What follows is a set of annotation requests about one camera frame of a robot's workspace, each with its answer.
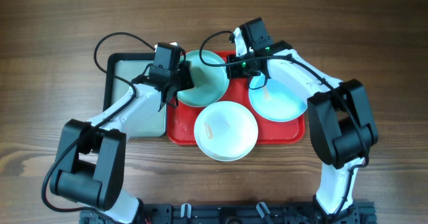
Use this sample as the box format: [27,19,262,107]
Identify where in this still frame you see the pale green plate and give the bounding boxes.
[177,50,229,107]

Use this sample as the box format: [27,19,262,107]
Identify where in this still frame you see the white plate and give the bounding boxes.
[193,101,259,162]

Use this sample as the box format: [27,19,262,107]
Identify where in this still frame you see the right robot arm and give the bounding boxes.
[227,17,379,223]

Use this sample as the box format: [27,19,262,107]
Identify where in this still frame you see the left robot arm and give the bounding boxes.
[41,43,194,223]

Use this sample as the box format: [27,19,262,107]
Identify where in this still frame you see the red plastic tray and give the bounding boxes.
[167,79,306,146]

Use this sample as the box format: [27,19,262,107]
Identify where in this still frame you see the black tray with grey liner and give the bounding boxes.
[103,53,167,138]

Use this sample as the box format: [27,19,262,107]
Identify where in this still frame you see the light blue plate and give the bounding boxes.
[248,74,307,122]

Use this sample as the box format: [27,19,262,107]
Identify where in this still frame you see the right black cable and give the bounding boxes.
[199,29,370,218]

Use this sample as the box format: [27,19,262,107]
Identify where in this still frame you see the black cable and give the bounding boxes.
[40,31,158,224]
[199,29,370,218]

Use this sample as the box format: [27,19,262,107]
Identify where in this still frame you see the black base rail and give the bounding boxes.
[79,202,377,224]

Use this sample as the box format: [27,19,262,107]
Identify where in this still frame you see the left black cable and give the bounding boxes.
[40,31,158,224]

